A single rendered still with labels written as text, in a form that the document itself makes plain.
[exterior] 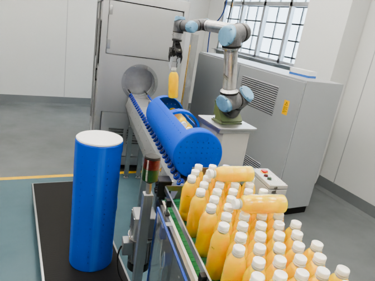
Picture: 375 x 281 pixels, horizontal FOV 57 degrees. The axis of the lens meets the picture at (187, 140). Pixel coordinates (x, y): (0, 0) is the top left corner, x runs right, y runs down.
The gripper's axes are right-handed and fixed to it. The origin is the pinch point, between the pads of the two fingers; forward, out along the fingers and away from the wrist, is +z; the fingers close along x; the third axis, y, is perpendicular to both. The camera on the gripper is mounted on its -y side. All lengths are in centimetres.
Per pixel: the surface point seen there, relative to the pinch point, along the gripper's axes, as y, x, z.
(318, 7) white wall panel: 151, -213, -75
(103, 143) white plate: -49, 49, 41
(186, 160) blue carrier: -76, 7, 39
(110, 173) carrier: -51, 44, 60
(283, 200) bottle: -141, -12, 26
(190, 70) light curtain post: 64, -33, 9
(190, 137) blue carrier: -76, 6, 26
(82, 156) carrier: -48, 60, 50
